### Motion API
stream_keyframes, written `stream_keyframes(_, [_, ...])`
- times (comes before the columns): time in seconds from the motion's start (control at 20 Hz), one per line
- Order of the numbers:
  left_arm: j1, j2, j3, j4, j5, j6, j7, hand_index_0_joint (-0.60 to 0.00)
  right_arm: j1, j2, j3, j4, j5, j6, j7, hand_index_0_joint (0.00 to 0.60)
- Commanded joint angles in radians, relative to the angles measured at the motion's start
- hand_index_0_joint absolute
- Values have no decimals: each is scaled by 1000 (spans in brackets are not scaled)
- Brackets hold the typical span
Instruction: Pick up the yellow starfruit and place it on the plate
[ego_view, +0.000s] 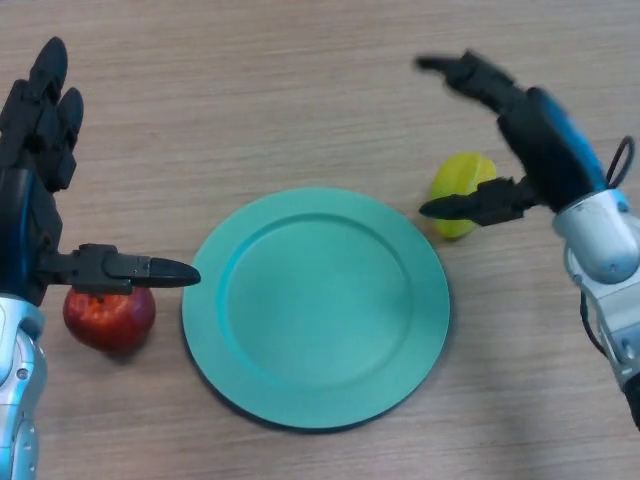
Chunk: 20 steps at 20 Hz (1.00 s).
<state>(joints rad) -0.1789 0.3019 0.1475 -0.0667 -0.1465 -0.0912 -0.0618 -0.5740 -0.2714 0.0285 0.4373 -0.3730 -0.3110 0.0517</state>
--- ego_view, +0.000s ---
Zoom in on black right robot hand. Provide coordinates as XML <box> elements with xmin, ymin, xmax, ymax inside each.
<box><xmin>413</xmin><ymin>48</ymin><xmax>609</xmax><ymax>229</ymax></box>

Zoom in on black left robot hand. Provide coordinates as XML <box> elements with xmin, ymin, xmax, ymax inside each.
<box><xmin>0</xmin><ymin>37</ymin><xmax>202</xmax><ymax>307</ymax></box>

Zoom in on yellow green starfruit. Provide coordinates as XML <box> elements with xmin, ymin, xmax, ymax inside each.
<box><xmin>430</xmin><ymin>152</ymin><xmax>499</xmax><ymax>243</ymax></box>

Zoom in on teal green round plate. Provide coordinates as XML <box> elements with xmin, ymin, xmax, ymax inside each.
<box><xmin>180</xmin><ymin>187</ymin><xmax>451</xmax><ymax>434</ymax></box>

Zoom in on red apple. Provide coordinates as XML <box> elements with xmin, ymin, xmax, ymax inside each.
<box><xmin>62</xmin><ymin>288</ymin><xmax>157</xmax><ymax>354</ymax></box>

